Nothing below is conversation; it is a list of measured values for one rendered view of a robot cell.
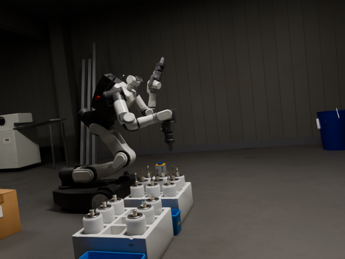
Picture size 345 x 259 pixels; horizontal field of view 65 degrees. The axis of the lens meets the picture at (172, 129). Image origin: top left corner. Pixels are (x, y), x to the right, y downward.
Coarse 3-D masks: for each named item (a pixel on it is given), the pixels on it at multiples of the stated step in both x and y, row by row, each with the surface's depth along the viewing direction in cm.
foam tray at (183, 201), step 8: (144, 192) 196; (160, 192) 191; (184, 192) 190; (128, 200) 184; (136, 200) 182; (144, 200) 181; (168, 200) 176; (176, 200) 174; (184, 200) 188; (192, 200) 210; (176, 208) 175; (184, 208) 187; (184, 216) 185
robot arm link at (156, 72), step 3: (156, 63) 252; (159, 63) 247; (162, 63) 245; (156, 66) 251; (159, 66) 246; (162, 66) 247; (156, 69) 248; (159, 69) 246; (162, 69) 248; (153, 72) 248; (156, 72) 246; (159, 72) 247; (156, 75) 246; (159, 75) 247
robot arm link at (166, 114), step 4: (160, 112) 186; (164, 112) 186; (168, 112) 186; (152, 116) 188; (156, 116) 186; (160, 116) 186; (164, 116) 186; (168, 116) 187; (156, 120) 187; (160, 120) 186
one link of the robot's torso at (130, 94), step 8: (104, 80) 213; (112, 80) 209; (120, 80) 231; (96, 88) 216; (104, 88) 215; (112, 88) 211; (128, 88) 221; (96, 96) 215; (128, 96) 213; (96, 104) 219; (104, 104) 217; (128, 104) 217; (104, 112) 219; (112, 112) 218; (112, 120) 223
